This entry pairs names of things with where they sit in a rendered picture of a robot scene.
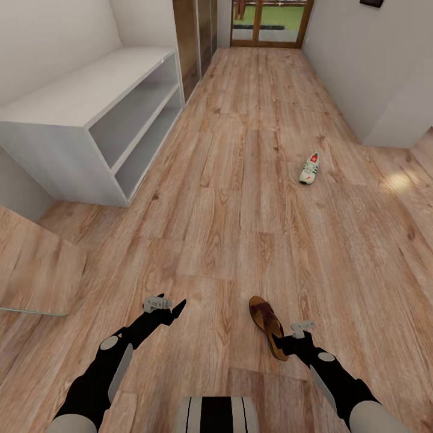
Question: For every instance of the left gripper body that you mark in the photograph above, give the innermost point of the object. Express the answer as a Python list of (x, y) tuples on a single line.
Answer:
[(152, 320)]

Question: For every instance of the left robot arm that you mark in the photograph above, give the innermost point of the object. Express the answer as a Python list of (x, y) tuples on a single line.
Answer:
[(91, 394)]

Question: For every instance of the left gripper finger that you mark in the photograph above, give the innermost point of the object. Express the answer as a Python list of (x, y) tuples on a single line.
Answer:
[(178, 309)]

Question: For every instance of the sandal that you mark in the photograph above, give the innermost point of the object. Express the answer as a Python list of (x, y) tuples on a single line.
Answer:
[(263, 315)]

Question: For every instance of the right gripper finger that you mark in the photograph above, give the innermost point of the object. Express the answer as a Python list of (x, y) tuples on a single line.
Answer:
[(277, 341)]

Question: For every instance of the gym shoe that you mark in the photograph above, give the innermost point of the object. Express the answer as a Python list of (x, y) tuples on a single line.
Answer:
[(310, 169)]

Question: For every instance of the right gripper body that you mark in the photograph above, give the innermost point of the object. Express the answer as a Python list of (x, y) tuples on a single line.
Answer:
[(292, 345)]

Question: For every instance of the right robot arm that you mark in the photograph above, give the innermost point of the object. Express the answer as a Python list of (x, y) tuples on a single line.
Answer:
[(350, 398)]

